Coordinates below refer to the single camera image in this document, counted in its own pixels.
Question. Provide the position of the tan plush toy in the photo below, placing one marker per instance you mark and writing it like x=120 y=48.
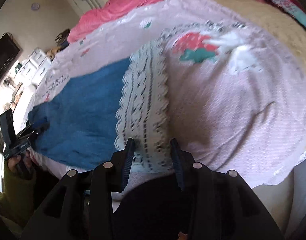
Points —
x=52 y=52

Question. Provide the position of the white drawer cabinet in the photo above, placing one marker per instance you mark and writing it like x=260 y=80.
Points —
x=34 y=68

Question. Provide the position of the wall mounted black television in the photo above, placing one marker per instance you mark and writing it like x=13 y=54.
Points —
x=9 y=52

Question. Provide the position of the pile of dark clothes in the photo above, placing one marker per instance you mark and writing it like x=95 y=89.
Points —
x=62 y=39

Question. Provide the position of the pink strawberry print bedsheet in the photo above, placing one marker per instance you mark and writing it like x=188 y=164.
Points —
x=237 y=95

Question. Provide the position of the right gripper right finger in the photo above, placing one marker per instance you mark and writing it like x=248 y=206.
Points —
x=219 y=205

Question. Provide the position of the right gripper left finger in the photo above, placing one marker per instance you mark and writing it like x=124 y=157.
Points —
x=80 y=205

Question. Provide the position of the blue denim pants lace hem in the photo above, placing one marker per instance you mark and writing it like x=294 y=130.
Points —
x=95 y=114

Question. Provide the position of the person left hand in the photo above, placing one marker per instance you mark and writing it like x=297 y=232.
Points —
x=13 y=162

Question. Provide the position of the green sleeve left forearm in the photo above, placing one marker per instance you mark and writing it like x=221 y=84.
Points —
x=18 y=202

